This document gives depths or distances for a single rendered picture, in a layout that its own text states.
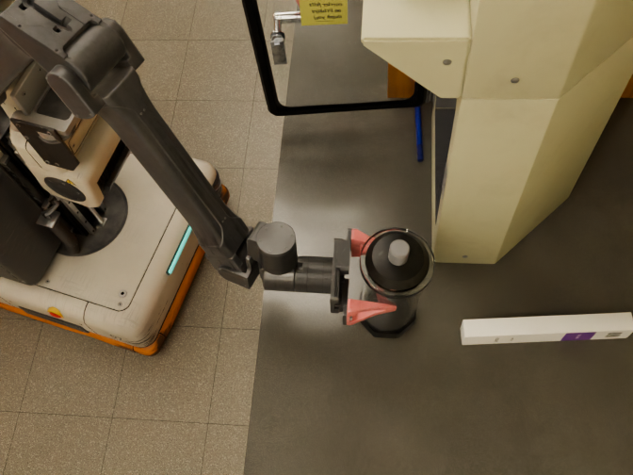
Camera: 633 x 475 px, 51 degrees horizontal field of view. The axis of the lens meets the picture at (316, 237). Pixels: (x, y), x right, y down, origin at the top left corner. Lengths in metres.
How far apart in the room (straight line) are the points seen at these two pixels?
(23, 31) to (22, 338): 1.69
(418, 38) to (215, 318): 1.63
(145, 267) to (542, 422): 1.28
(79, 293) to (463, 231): 1.30
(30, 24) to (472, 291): 0.80
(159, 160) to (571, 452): 0.76
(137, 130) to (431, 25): 0.39
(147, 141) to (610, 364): 0.81
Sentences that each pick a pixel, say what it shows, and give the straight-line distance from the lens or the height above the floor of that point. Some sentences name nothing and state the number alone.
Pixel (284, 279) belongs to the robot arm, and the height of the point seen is 1.12.
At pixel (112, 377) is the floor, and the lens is 2.28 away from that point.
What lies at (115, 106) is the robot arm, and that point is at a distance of 0.87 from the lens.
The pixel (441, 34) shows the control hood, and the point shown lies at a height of 1.51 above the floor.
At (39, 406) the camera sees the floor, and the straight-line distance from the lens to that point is 2.35.
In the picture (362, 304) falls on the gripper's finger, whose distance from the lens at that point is 0.99.
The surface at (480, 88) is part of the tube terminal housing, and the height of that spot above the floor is 1.43.
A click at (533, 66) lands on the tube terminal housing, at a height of 1.47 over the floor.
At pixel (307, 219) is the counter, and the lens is 1.26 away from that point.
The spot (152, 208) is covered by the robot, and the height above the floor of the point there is 0.28.
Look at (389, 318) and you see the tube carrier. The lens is 1.07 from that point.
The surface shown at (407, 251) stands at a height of 1.21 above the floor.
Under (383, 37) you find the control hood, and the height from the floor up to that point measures 1.51.
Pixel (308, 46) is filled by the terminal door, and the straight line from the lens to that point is 1.18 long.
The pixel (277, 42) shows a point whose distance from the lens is 1.16.
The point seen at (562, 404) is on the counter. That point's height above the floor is 0.94.
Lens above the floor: 2.05
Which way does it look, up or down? 63 degrees down
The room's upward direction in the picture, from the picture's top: 11 degrees counter-clockwise
